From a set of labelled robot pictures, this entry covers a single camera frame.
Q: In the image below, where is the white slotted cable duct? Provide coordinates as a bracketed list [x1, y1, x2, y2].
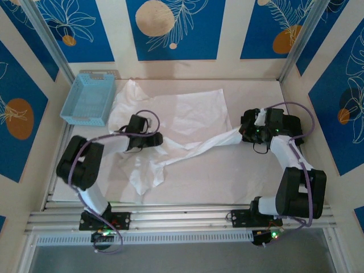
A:
[35, 230, 254, 247]

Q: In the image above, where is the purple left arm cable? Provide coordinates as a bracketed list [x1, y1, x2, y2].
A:
[68, 109, 160, 255]

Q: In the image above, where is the light blue plastic basket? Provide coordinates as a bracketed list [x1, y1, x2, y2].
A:
[59, 73, 117, 126]

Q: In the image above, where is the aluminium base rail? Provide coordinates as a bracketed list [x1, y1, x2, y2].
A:
[24, 202, 334, 233]

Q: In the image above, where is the aluminium corner post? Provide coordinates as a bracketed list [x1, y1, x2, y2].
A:
[20, 0, 77, 84]
[278, 0, 325, 84]

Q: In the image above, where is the white t-shirt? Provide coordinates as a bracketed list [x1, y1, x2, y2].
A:
[109, 78, 244, 196]

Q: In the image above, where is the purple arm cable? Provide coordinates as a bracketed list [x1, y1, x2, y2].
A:
[68, 109, 160, 255]
[261, 101, 316, 247]

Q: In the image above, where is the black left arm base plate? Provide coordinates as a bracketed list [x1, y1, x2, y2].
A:
[79, 210, 132, 230]

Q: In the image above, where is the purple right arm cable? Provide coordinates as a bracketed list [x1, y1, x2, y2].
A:
[261, 101, 316, 247]

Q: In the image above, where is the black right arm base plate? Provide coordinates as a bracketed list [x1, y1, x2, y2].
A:
[230, 209, 284, 228]

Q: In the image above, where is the black controller box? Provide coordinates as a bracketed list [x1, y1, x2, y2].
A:
[90, 229, 114, 244]
[251, 229, 282, 247]

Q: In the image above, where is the aluminium side rail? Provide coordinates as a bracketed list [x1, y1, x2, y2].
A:
[42, 125, 72, 210]

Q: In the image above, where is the grey perforated metal plate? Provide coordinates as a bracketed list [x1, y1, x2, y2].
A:
[78, 69, 119, 80]

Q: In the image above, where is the white table cover sheet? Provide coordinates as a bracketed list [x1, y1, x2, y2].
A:
[52, 78, 313, 205]

